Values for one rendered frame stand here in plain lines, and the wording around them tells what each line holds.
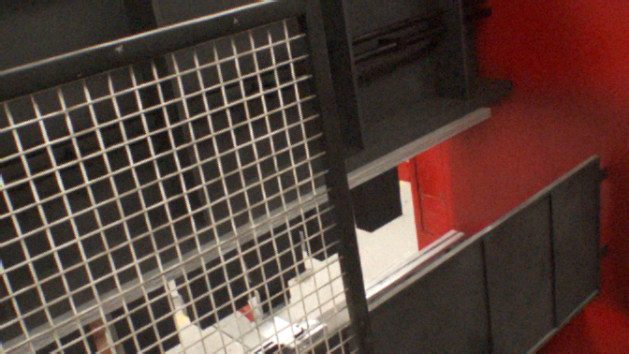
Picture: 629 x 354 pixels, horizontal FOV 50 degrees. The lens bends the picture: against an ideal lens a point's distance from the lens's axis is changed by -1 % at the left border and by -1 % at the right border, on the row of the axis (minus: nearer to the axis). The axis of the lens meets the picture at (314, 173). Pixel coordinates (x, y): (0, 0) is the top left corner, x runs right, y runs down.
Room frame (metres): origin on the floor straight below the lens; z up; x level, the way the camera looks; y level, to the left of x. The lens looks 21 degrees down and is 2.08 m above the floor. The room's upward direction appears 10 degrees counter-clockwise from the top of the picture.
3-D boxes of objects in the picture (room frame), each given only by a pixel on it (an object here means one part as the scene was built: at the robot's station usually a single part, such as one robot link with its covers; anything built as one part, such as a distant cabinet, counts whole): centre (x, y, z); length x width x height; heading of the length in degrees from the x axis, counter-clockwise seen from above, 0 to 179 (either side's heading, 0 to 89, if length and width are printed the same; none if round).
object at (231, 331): (1.75, 0.26, 1.00); 0.26 x 0.18 x 0.01; 38
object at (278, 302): (1.63, 0.17, 1.13); 0.10 x 0.02 x 0.10; 128
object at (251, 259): (1.65, 0.15, 1.26); 0.15 x 0.09 x 0.17; 128
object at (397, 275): (1.97, -0.26, 0.92); 0.50 x 0.06 x 0.10; 128
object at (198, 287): (1.53, 0.31, 1.26); 0.15 x 0.09 x 0.17; 128
